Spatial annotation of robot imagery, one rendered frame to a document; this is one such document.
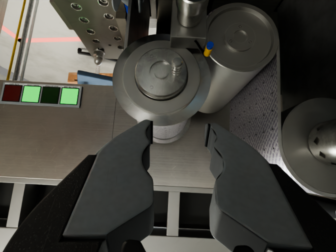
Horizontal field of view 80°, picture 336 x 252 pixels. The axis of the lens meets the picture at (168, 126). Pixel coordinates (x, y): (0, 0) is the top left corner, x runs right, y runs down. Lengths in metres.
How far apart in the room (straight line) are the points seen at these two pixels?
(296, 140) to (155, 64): 0.23
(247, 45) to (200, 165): 0.38
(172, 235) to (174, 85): 0.47
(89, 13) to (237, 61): 0.38
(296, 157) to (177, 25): 0.25
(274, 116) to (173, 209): 0.40
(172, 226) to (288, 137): 0.42
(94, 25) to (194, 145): 0.43
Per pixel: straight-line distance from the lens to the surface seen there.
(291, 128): 0.35
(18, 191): 0.76
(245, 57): 0.35
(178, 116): 0.29
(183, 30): 0.31
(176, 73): 0.28
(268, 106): 0.37
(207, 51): 0.28
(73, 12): 0.60
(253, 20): 0.39
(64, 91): 0.72
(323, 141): 0.33
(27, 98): 0.77
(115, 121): 0.65
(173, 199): 0.63
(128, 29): 0.37
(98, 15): 0.59
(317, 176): 0.36
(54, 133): 0.71
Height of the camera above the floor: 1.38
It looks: 11 degrees down
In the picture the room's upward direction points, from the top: 177 degrees counter-clockwise
